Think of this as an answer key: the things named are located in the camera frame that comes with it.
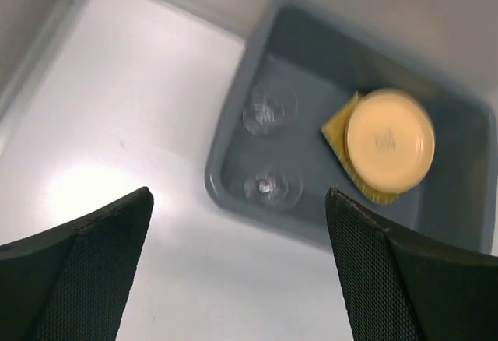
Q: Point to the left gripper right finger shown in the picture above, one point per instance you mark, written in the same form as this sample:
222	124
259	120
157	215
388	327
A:
400	285

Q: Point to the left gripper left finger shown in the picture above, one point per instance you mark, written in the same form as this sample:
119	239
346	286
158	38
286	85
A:
72	282

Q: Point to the yellow bear plate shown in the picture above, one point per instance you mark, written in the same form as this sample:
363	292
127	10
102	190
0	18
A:
390	140

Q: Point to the clear glass cup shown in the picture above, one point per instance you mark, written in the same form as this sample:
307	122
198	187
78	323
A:
270	107
274	187

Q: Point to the woven bamboo tray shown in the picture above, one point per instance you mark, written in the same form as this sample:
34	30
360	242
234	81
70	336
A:
334	131

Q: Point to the grey plastic bin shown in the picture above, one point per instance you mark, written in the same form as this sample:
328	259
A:
326	59

